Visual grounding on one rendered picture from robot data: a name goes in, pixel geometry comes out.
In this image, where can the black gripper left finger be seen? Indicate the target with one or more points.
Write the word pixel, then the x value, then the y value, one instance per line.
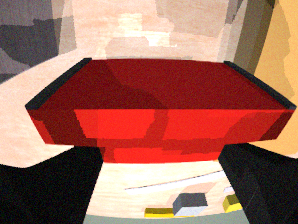
pixel 55 191

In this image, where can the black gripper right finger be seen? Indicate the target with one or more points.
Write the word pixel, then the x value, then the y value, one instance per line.
pixel 265 182

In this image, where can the orange panel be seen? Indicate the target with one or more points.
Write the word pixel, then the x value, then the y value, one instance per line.
pixel 268 48

